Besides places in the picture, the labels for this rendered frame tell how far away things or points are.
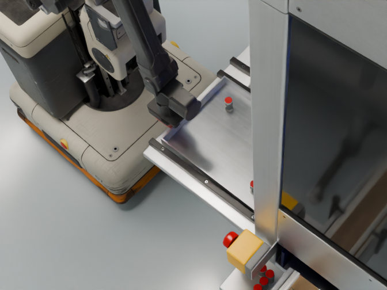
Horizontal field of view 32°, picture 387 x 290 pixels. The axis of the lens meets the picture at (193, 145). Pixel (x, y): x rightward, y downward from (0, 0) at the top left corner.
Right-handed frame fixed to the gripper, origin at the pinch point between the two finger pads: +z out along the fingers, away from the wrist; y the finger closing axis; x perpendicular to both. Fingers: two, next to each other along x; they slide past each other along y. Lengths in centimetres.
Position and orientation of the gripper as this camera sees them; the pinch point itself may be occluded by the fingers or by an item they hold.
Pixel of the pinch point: (173, 125)
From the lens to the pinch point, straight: 180.8
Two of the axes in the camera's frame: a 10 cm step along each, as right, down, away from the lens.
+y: 7.4, 5.5, -3.9
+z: 1.0, 4.9, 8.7
